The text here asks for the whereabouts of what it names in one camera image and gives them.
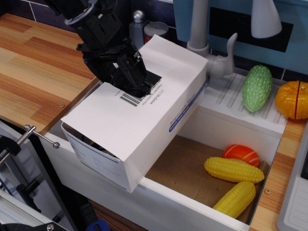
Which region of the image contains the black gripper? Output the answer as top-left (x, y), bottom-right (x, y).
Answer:
top-left (65, 12), bottom-right (151, 95)

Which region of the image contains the white cardboard mask box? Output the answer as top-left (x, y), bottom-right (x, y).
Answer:
top-left (62, 36), bottom-right (208, 192)

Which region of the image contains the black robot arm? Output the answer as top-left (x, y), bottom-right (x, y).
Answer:
top-left (46, 0), bottom-right (152, 98)

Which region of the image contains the grey bottle silver cap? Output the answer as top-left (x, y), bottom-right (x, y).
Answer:
top-left (129, 10), bottom-right (149, 49)

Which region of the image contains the red toy can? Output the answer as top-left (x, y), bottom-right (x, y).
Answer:
top-left (144, 22), bottom-right (169, 43)

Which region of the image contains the grey toy faucet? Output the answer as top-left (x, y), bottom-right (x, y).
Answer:
top-left (186, 0), bottom-right (239, 80)

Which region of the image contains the metal black clamp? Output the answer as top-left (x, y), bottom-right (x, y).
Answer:
top-left (0, 124), bottom-right (62, 220)

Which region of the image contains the green toy bitter gourd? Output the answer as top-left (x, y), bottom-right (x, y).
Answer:
top-left (242, 65), bottom-right (273, 112)

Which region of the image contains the white toy sink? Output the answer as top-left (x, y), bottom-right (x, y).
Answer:
top-left (42, 69), bottom-right (287, 231)

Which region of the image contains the orange toy salmon piece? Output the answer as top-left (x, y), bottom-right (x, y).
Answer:
top-left (221, 144), bottom-right (260, 167)

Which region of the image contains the yellow toy corn upper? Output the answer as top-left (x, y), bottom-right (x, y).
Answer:
top-left (204, 157), bottom-right (265, 184)

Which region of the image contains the yellow toy corn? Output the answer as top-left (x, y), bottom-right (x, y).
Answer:
top-left (204, 157), bottom-right (265, 184)
top-left (213, 181), bottom-right (256, 218)

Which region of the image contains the white cone lamp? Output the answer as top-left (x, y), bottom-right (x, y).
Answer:
top-left (251, 0), bottom-right (282, 39)

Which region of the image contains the blue toy panel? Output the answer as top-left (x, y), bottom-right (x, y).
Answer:
top-left (173, 0), bottom-right (308, 74)

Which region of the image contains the orange toy pumpkin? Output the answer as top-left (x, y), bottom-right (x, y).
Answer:
top-left (275, 80), bottom-right (308, 119)

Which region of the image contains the yellow toy corn lower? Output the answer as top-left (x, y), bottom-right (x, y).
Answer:
top-left (213, 181), bottom-right (256, 218)

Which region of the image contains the grey appliance at right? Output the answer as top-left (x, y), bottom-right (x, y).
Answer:
top-left (277, 127), bottom-right (308, 231)

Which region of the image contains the blue clamp handle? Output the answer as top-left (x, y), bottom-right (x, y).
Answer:
top-left (86, 220), bottom-right (110, 231)

